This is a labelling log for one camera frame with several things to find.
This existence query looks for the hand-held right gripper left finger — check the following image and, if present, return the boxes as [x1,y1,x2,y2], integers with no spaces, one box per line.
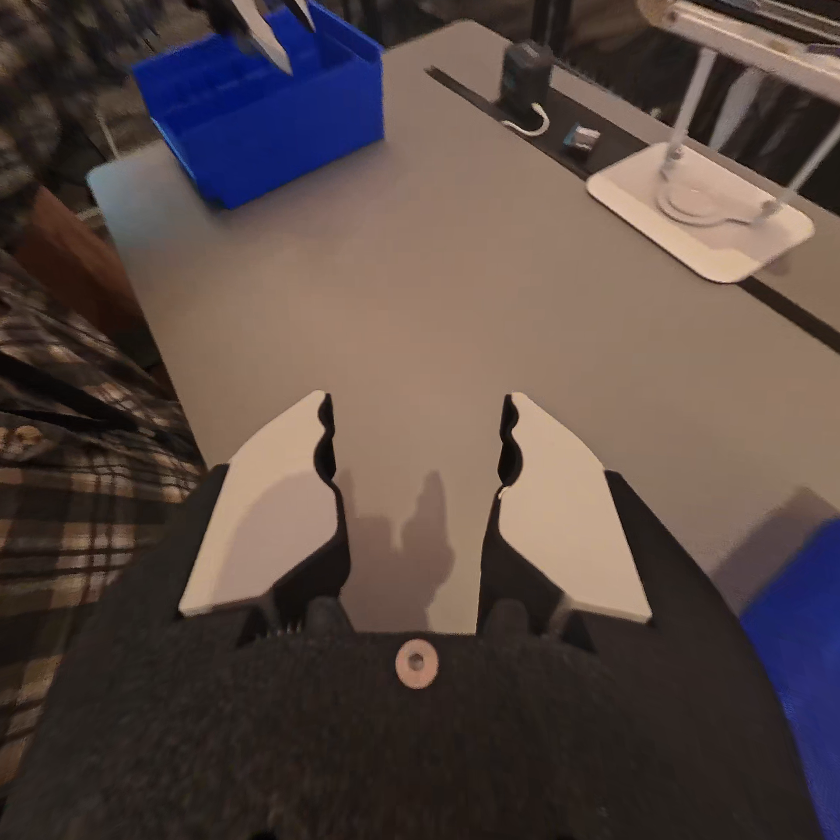
[177,390,352,631]

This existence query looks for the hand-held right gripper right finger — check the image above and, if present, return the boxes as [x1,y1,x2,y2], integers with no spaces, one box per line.
[479,392,654,637]

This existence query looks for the blue plastic bin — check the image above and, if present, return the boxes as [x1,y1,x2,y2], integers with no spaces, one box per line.
[131,2,386,211]

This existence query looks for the blue plastic container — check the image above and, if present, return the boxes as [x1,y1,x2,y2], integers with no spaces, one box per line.
[740,518,840,840]

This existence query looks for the person's left forearm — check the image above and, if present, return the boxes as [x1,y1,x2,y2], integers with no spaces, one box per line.
[0,0,152,250]

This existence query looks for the black power box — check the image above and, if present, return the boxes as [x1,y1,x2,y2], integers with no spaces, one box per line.
[502,39,553,109]

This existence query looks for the wooden top desk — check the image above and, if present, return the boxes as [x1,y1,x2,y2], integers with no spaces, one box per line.
[16,187,161,375]

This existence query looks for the white monitor base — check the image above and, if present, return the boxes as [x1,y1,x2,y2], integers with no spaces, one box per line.
[586,49,840,284]

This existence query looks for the black desk frame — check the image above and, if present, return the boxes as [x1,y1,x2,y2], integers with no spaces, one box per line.
[525,0,575,46]

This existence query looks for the white cable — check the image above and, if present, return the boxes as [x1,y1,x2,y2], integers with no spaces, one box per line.
[500,101,551,139]

